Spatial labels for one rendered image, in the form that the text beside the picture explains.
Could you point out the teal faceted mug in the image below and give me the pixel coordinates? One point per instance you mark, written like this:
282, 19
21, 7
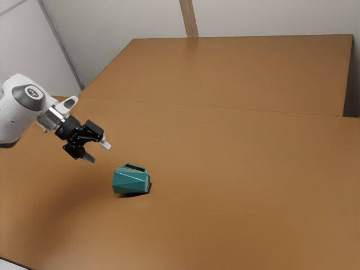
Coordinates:
130, 180

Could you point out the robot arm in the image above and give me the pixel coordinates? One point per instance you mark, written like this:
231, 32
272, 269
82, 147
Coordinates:
17, 112

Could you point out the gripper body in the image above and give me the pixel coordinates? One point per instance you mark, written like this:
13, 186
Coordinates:
69, 128

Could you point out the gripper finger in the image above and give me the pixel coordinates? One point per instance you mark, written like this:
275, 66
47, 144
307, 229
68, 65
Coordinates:
95, 132
77, 152

